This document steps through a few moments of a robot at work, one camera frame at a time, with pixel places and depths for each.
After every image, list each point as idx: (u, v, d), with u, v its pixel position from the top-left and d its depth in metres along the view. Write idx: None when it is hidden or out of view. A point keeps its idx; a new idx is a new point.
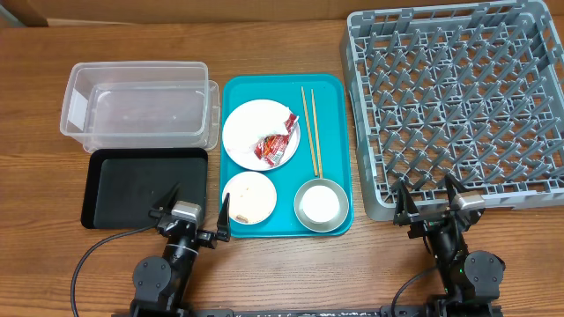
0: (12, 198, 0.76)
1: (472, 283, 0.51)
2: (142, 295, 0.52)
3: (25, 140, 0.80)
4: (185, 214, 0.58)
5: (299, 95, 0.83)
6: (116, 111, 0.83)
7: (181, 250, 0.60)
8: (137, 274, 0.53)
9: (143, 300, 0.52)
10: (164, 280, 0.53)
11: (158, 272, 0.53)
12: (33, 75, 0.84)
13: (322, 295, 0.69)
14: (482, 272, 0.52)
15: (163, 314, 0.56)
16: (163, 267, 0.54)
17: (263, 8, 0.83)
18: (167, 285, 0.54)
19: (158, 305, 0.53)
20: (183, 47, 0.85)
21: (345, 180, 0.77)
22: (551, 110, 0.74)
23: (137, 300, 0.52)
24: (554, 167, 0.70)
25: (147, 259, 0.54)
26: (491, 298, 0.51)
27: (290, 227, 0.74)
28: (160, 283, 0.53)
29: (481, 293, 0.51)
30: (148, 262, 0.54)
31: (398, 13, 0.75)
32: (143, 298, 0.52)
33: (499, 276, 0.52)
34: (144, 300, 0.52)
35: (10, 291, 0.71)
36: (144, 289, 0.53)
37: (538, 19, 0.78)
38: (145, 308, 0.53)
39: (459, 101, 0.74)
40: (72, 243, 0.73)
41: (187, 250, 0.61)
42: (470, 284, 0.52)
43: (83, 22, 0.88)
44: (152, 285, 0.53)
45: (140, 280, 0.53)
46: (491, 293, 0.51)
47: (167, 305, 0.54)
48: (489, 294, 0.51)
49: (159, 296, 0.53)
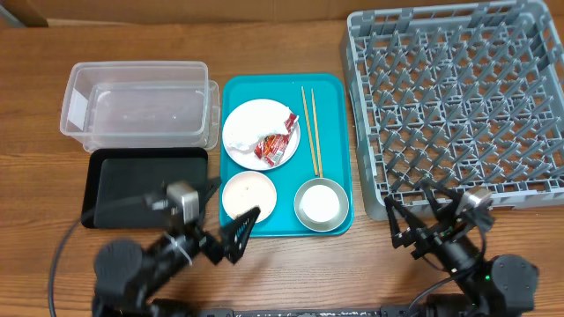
0: (12, 198, 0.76)
1: (503, 291, 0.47)
2: (105, 285, 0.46)
3: (25, 140, 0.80)
4: (182, 210, 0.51)
5: (299, 94, 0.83)
6: (116, 111, 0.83)
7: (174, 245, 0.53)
8: (100, 259, 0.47)
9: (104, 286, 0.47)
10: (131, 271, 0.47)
11: (126, 261, 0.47)
12: (33, 75, 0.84)
13: (322, 294, 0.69)
14: (513, 280, 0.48)
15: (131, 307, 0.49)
16: (134, 254, 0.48)
17: (263, 9, 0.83)
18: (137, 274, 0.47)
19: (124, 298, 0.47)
20: (184, 47, 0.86)
21: (345, 180, 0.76)
22: (551, 110, 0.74)
23: (100, 291, 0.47)
24: (554, 167, 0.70)
25: (115, 242, 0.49)
26: (523, 310, 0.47)
27: (290, 226, 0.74)
28: (128, 272, 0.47)
29: (513, 302, 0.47)
30: (115, 247, 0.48)
31: (398, 13, 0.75)
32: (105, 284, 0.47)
33: (530, 286, 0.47)
34: (106, 286, 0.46)
35: (9, 291, 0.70)
36: (107, 277, 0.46)
37: (537, 19, 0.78)
38: (110, 299, 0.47)
39: (459, 101, 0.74)
40: (71, 243, 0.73)
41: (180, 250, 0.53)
42: (500, 294, 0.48)
43: (84, 22, 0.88)
44: (116, 273, 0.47)
45: (103, 266, 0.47)
46: (523, 304, 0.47)
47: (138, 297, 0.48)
48: (521, 304, 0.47)
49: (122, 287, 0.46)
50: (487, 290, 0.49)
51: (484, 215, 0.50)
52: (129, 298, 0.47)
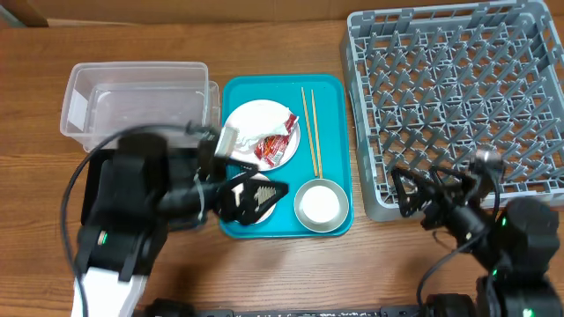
0: (12, 199, 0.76)
1: (523, 229, 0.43)
2: (121, 160, 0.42)
3: (25, 141, 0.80)
4: (219, 138, 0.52)
5: (299, 95, 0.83)
6: (116, 112, 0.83)
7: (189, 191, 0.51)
8: (121, 141, 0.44)
9: (121, 187, 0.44)
10: (149, 175, 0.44)
11: (139, 178, 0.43)
12: (33, 76, 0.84)
13: (322, 295, 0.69)
14: (531, 218, 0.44)
15: (137, 213, 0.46)
16: (155, 160, 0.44)
17: (263, 9, 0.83)
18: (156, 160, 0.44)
19: (137, 175, 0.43)
20: (184, 47, 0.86)
21: (345, 180, 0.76)
22: (551, 110, 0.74)
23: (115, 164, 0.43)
24: (554, 167, 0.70)
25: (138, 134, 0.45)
26: (543, 254, 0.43)
27: (290, 227, 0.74)
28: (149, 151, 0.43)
29: (537, 244, 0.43)
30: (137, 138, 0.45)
31: (398, 13, 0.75)
32: (118, 180, 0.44)
33: (551, 229, 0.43)
34: (122, 183, 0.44)
35: (10, 291, 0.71)
36: (122, 170, 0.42)
37: (538, 19, 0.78)
38: (120, 174, 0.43)
39: (458, 101, 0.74)
40: (72, 243, 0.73)
41: (198, 195, 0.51)
42: (521, 233, 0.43)
43: (83, 22, 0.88)
44: (133, 176, 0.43)
45: (122, 147, 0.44)
46: (544, 244, 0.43)
47: (148, 196, 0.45)
48: (545, 246, 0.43)
49: (137, 199, 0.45)
50: (506, 237, 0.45)
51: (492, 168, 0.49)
52: (143, 211, 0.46)
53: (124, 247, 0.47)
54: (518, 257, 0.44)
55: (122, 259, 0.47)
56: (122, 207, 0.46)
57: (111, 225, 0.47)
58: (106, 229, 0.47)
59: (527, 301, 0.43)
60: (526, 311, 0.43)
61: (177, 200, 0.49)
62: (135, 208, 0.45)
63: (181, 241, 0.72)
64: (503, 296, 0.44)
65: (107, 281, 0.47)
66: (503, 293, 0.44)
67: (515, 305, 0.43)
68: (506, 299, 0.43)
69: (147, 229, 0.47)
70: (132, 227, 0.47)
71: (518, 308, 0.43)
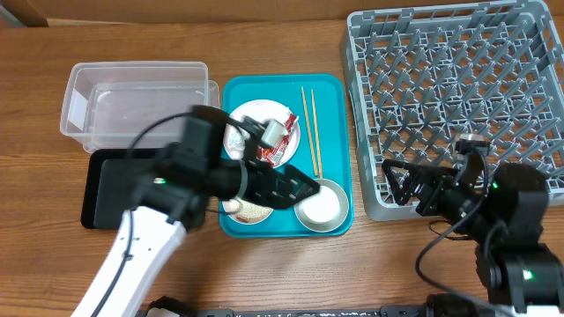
0: (12, 199, 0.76)
1: (514, 187, 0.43)
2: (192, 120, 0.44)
3: (25, 140, 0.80)
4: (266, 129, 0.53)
5: (299, 95, 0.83)
6: (116, 112, 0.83)
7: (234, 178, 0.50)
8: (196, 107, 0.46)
9: (185, 142, 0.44)
10: (214, 139, 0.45)
11: (205, 137, 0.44)
12: (33, 75, 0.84)
13: (322, 295, 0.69)
14: (520, 179, 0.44)
15: (191, 176, 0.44)
16: (221, 127, 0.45)
17: (263, 8, 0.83)
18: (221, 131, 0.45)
19: (204, 136, 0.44)
20: (183, 47, 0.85)
21: (345, 180, 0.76)
22: (551, 110, 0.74)
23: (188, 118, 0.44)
24: (554, 167, 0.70)
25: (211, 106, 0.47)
26: (537, 213, 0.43)
27: (289, 227, 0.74)
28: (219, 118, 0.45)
29: (526, 194, 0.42)
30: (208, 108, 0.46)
31: (398, 13, 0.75)
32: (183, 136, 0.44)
33: (541, 187, 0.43)
34: (187, 138, 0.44)
35: (10, 291, 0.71)
36: (192, 126, 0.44)
37: (538, 18, 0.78)
38: (189, 133, 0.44)
39: (459, 101, 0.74)
40: (72, 243, 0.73)
41: (244, 181, 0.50)
42: (514, 194, 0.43)
43: (83, 22, 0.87)
44: (200, 133, 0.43)
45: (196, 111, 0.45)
46: (536, 198, 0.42)
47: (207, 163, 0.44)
48: (534, 198, 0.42)
49: (197, 155, 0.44)
50: (500, 201, 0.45)
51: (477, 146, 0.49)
52: (198, 168, 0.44)
53: (175, 199, 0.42)
54: (514, 219, 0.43)
55: (171, 203, 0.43)
56: (179, 163, 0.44)
57: (167, 175, 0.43)
58: (162, 175, 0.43)
59: (526, 262, 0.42)
60: (526, 272, 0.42)
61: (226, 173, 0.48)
62: (190, 166, 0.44)
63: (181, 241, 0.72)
64: (504, 261, 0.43)
65: (158, 227, 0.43)
66: (502, 258, 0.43)
67: (516, 269, 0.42)
68: (506, 264, 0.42)
69: (200, 187, 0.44)
70: (186, 181, 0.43)
71: (519, 271, 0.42)
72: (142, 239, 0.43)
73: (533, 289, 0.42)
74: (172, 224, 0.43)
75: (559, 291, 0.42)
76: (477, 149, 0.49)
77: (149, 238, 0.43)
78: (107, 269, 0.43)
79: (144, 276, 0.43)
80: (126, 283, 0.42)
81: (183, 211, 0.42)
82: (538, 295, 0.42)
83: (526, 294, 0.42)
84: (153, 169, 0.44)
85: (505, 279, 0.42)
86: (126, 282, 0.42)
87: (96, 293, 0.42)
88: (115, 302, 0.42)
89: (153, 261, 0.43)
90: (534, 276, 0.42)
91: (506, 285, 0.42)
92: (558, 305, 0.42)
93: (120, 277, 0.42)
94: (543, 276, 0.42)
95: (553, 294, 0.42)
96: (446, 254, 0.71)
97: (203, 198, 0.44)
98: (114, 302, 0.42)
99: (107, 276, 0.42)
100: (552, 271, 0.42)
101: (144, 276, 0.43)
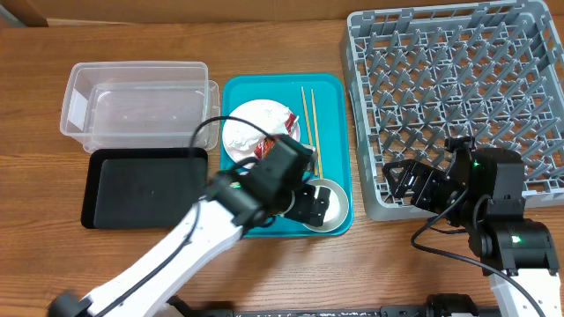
0: (12, 198, 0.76)
1: (492, 158, 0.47)
2: (281, 146, 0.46)
3: (25, 140, 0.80)
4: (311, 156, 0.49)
5: (299, 95, 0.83)
6: (116, 111, 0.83)
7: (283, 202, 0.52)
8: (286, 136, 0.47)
9: (266, 161, 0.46)
10: (295, 169, 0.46)
11: (286, 163, 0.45)
12: (33, 75, 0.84)
13: (322, 295, 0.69)
14: (497, 154, 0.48)
15: (258, 196, 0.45)
16: (306, 159, 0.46)
17: (263, 8, 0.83)
18: (295, 166, 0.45)
19: (285, 164, 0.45)
20: (184, 47, 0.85)
21: (345, 180, 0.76)
22: (551, 110, 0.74)
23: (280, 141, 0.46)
24: (554, 167, 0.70)
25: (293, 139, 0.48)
26: (516, 183, 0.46)
27: (289, 227, 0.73)
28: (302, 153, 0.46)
29: (504, 164, 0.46)
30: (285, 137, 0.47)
31: (398, 13, 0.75)
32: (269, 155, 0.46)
33: (516, 158, 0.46)
34: (270, 158, 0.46)
35: (10, 291, 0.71)
36: (278, 150, 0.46)
37: (538, 18, 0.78)
38: (273, 154, 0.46)
39: (459, 101, 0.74)
40: (71, 243, 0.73)
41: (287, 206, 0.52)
42: (493, 165, 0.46)
43: (83, 22, 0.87)
44: (284, 158, 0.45)
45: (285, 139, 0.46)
46: (513, 165, 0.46)
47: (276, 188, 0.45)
48: (511, 165, 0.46)
49: (274, 177, 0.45)
50: (481, 175, 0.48)
51: (464, 143, 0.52)
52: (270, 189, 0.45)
53: (243, 207, 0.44)
54: (497, 189, 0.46)
55: (234, 210, 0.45)
56: (256, 179, 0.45)
57: (242, 184, 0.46)
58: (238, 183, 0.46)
59: (513, 229, 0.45)
60: (515, 237, 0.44)
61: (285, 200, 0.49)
62: (263, 186, 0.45)
63: None
64: (493, 231, 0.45)
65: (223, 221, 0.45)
66: (492, 228, 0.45)
67: (506, 236, 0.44)
68: (495, 232, 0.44)
69: (263, 207, 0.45)
70: (255, 196, 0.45)
71: (508, 238, 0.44)
72: (204, 227, 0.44)
73: (522, 252, 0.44)
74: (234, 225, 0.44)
75: (547, 254, 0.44)
76: (463, 144, 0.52)
77: (211, 230, 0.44)
78: (164, 246, 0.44)
79: (195, 265, 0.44)
80: (179, 263, 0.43)
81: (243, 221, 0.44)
82: (528, 260, 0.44)
83: (518, 258, 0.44)
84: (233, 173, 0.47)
85: (495, 247, 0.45)
86: (180, 262, 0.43)
87: (150, 261, 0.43)
88: (163, 275, 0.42)
89: (207, 254, 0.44)
90: (523, 239, 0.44)
91: (497, 252, 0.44)
92: (549, 267, 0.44)
93: (174, 256, 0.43)
94: (530, 240, 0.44)
95: (543, 258, 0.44)
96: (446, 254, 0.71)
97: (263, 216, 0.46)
98: (163, 275, 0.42)
99: (164, 249, 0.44)
100: (538, 236, 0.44)
101: (196, 263, 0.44)
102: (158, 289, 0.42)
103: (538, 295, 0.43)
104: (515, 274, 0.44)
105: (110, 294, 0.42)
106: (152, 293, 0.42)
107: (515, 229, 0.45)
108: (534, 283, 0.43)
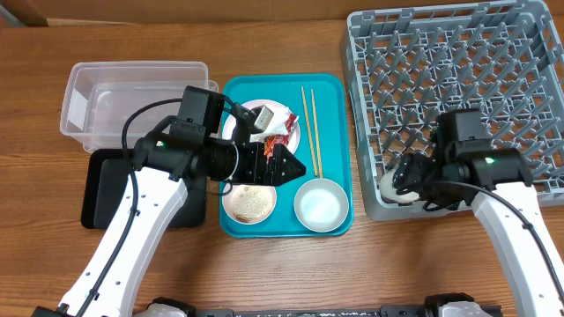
0: (12, 198, 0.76)
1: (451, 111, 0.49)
2: (192, 94, 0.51)
3: (25, 140, 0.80)
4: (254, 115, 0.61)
5: (299, 95, 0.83)
6: (116, 112, 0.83)
7: (228, 157, 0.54)
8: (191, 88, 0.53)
9: (184, 113, 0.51)
10: (211, 109, 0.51)
11: (204, 106, 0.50)
12: (33, 75, 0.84)
13: (322, 294, 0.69)
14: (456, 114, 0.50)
15: (186, 140, 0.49)
16: (216, 99, 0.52)
17: (263, 9, 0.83)
18: (207, 112, 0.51)
19: (204, 110, 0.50)
20: (183, 47, 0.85)
21: (345, 180, 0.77)
22: (551, 110, 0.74)
23: (189, 92, 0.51)
24: (554, 167, 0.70)
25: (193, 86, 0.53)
26: (478, 127, 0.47)
27: (290, 227, 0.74)
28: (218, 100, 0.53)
29: (462, 114, 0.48)
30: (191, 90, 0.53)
31: (398, 13, 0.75)
32: (183, 108, 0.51)
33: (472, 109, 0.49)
34: (188, 111, 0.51)
35: (10, 291, 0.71)
36: (192, 99, 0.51)
37: (538, 18, 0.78)
38: (188, 101, 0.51)
39: (459, 101, 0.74)
40: (72, 243, 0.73)
41: (234, 162, 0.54)
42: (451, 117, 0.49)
43: (83, 22, 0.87)
44: (200, 102, 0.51)
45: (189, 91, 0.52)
46: (469, 115, 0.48)
47: (201, 129, 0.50)
48: (469, 114, 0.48)
49: (197, 124, 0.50)
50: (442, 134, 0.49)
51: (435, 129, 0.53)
52: (197, 136, 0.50)
53: (176, 154, 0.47)
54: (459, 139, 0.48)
55: (170, 161, 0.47)
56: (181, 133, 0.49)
57: (166, 139, 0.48)
58: (162, 139, 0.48)
59: (486, 153, 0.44)
60: (488, 159, 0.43)
61: (224, 159, 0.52)
62: (191, 134, 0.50)
63: (181, 241, 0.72)
64: (468, 158, 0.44)
65: (163, 183, 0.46)
66: (465, 158, 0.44)
67: (481, 162, 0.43)
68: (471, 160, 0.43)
69: (196, 150, 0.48)
70: (184, 144, 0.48)
71: (482, 161, 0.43)
72: (147, 194, 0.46)
73: (497, 172, 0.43)
74: (175, 180, 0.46)
75: (522, 172, 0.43)
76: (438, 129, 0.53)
77: (156, 193, 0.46)
78: (115, 227, 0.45)
79: (153, 230, 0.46)
80: (134, 235, 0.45)
81: (184, 168, 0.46)
82: (505, 177, 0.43)
83: (496, 180, 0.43)
84: (152, 136, 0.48)
85: (472, 173, 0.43)
86: (136, 235, 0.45)
87: (107, 249, 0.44)
88: (129, 245, 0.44)
89: (160, 215, 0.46)
90: (496, 161, 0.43)
91: (473, 177, 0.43)
92: (524, 180, 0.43)
93: (130, 230, 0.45)
94: (505, 162, 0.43)
95: (517, 175, 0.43)
96: (445, 254, 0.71)
97: (201, 161, 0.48)
98: (126, 251, 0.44)
99: (118, 231, 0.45)
100: (512, 159, 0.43)
101: (153, 228, 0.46)
102: (132, 253, 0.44)
103: (518, 202, 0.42)
104: (493, 188, 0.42)
105: (82, 291, 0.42)
106: (130, 259, 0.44)
107: (487, 154, 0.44)
108: (514, 195, 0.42)
